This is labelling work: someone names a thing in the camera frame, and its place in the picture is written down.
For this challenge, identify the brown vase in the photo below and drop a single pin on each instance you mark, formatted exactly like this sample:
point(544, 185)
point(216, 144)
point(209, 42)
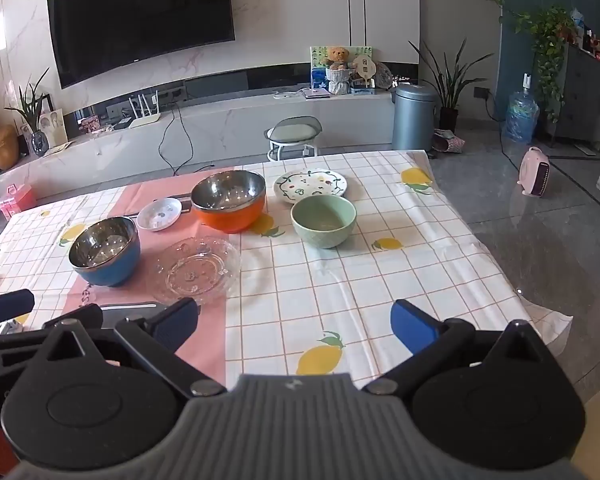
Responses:
point(2, 147)

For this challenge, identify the wall socket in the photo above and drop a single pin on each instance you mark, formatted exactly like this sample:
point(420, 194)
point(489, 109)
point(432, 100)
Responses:
point(481, 92)

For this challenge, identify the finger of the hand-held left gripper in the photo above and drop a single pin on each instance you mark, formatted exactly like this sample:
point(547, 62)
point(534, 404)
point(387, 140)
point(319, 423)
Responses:
point(7, 306)

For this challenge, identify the pink heater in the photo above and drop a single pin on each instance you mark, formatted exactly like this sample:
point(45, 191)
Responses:
point(530, 170)

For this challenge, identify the potted snake plant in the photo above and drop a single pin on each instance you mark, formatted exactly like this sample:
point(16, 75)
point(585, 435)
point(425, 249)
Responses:
point(450, 85)

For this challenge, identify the green painting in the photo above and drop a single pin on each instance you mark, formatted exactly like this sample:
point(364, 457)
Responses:
point(316, 55)

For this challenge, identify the plant in glass vase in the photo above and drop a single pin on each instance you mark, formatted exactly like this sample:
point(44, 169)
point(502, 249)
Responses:
point(39, 142)

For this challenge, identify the dark grey cabinet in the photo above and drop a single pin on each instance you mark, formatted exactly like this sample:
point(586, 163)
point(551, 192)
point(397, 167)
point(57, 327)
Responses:
point(585, 95)

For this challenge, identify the patterned bag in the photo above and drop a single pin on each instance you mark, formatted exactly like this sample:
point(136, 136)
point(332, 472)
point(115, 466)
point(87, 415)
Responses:
point(450, 144)

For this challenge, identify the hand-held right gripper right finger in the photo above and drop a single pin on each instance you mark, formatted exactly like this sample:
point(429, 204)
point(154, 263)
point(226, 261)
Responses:
point(410, 327)

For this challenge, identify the grey trash bin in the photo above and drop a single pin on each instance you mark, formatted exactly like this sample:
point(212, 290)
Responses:
point(412, 120)

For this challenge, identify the small white plate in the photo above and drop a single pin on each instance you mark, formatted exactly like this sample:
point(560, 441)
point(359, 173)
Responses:
point(157, 215)

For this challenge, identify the clear glass plate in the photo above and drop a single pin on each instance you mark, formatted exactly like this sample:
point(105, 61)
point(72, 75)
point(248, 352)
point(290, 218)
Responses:
point(195, 270)

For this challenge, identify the painted white plate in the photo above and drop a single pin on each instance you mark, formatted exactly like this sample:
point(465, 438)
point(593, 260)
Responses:
point(305, 187)

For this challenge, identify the green ceramic bowl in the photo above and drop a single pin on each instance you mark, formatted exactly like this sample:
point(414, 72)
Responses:
point(325, 235)

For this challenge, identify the white router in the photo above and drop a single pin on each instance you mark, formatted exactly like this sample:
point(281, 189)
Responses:
point(145, 121)

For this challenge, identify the pink storage box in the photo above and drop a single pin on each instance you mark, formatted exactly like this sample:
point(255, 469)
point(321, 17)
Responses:
point(17, 200)

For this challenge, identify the round hand fan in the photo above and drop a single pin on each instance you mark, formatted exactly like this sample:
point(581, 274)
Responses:
point(365, 67)

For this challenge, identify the grey stool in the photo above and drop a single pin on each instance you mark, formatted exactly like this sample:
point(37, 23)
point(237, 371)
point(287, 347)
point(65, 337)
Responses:
point(292, 132)

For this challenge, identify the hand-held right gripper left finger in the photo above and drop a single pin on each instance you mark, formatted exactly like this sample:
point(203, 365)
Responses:
point(177, 321)

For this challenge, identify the checked lemon tablecloth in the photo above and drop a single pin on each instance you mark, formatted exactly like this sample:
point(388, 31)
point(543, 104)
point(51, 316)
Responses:
point(330, 300)

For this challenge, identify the black television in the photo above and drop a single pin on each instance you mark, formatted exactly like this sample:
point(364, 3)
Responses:
point(140, 15)

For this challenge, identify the blue water jug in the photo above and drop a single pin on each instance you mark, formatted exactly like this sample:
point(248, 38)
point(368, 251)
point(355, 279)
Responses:
point(521, 120)

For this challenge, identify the blue steel bowl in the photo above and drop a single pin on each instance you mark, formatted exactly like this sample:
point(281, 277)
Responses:
point(110, 272)

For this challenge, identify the blue white decorative plate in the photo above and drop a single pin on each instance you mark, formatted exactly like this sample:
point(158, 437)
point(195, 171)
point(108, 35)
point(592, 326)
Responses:
point(384, 76)

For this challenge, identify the trailing ivy plant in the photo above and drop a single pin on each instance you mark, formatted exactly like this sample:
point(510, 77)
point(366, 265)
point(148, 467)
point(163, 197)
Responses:
point(550, 35)

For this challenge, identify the sketch card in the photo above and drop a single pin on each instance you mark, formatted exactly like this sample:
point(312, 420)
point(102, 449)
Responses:
point(52, 125)

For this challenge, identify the small pink photo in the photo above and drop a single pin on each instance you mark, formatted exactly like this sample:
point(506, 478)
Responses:
point(89, 124)

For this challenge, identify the white flat device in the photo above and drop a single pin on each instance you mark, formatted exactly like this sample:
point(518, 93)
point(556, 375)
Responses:
point(316, 93)

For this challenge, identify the marble television console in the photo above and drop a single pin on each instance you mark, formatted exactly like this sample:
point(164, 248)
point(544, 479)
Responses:
point(230, 125)

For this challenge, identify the orange steel bowl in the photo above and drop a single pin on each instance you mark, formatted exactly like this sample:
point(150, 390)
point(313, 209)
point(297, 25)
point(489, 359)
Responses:
point(225, 220)

